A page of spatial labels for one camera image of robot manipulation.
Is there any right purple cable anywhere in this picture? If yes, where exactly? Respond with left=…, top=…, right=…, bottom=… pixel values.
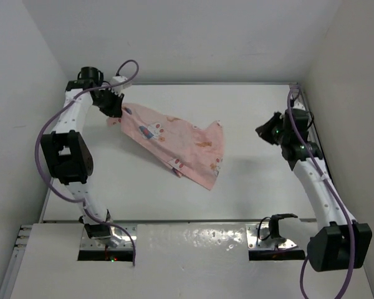
left=286, top=86, right=356, bottom=299

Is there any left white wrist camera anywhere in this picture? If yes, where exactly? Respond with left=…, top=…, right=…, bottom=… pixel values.
left=109, top=75, right=132, bottom=97

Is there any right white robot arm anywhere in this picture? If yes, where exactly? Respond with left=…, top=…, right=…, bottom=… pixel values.
left=256, top=108, right=372, bottom=272

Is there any left aluminium frame rail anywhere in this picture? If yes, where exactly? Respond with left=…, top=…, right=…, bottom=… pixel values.
left=0, top=225, right=32, bottom=299

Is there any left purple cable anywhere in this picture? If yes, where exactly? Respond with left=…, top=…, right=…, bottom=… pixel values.
left=34, top=59, right=140, bottom=268

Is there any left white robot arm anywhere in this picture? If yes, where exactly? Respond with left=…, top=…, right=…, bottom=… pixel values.
left=39, top=67, right=124, bottom=248

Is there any purple cable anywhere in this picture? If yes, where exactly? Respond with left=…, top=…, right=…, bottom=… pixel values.
left=34, top=59, right=140, bottom=268
left=286, top=86, right=356, bottom=299

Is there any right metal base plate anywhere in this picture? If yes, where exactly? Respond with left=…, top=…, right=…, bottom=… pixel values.
left=246, top=222, right=299, bottom=251

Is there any white front cover board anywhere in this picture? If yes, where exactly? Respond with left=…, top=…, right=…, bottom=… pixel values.
left=9, top=222, right=374, bottom=299

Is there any metal base plate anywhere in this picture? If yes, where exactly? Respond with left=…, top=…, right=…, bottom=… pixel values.
left=79, top=223, right=137, bottom=251
left=246, top=222, right=299, bottom=251

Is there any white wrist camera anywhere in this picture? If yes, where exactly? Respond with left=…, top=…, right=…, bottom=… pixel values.
left=293, top=100, right=307, bottom=111
left=109, top=75, right=132, bottom=97

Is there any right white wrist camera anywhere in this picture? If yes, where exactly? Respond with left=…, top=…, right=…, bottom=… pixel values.
left=293, top=100, right=307, bottom=111

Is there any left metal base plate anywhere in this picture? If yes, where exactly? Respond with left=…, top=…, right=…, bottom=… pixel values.
left=79, top=223, right=137, bottom=251

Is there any pink cartoon pillowcase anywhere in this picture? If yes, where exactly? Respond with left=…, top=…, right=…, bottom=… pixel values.
left=107, top=103, right=224, bottom=190

